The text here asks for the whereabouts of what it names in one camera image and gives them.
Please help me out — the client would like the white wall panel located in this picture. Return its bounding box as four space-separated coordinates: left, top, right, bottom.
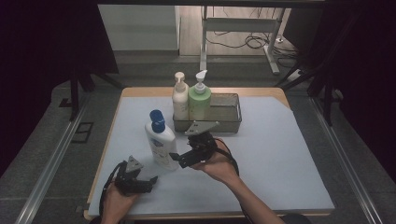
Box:
98 4 181 52

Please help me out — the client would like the person's right hand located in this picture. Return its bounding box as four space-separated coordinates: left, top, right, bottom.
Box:
191 140 240 186

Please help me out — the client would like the green pump bottle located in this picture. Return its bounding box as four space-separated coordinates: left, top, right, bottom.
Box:
188 69 213 121

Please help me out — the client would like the white metal stand frame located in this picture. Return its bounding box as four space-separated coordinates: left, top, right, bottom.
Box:
199 6 281 76

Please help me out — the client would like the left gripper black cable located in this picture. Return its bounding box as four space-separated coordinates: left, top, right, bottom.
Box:
98 161 128 218

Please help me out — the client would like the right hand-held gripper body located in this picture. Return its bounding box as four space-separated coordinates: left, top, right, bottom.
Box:
184 120 220 166

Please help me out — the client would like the cream pump bottle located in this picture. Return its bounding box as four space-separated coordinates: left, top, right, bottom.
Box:
172 71 191 121

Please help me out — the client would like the dark curtain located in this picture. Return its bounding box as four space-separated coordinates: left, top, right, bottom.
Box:
0 0 120 176
282 0 396 183

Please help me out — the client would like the aluminium rail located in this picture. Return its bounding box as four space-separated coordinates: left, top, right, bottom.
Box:
14 92 92 224
308 96 385 224

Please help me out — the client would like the wooden table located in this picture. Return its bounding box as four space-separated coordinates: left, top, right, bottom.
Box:
83 87 333 221

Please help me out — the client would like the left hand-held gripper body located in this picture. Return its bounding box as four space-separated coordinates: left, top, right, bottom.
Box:
115 154 148 196

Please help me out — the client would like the white foam mat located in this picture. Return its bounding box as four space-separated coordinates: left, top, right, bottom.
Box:
88 95 335 217

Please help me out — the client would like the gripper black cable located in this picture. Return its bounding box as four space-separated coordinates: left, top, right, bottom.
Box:
214 146 254 224
98 161 128 218

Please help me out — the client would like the person's left hand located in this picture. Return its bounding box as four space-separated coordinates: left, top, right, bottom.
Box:
100 184 140 224

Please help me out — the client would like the black metal stand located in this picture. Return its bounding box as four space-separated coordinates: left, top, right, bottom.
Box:
67 60 126 122
274 60 342 127

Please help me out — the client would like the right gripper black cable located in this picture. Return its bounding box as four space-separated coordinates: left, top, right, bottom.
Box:
214 146 254 224

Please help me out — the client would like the white power strip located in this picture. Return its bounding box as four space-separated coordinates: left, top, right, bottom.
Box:
287 69 305 82

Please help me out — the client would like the white bottle with blue cap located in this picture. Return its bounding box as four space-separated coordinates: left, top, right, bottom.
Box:
144 109 180 172

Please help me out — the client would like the tangle of black floor cables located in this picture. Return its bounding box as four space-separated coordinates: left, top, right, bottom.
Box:
205 7 302 68

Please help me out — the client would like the person's dark clothing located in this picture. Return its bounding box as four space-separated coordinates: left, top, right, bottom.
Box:
279 213 313 224

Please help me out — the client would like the grey metal mesh basket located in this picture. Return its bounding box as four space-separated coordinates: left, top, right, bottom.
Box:
172 91 243 133

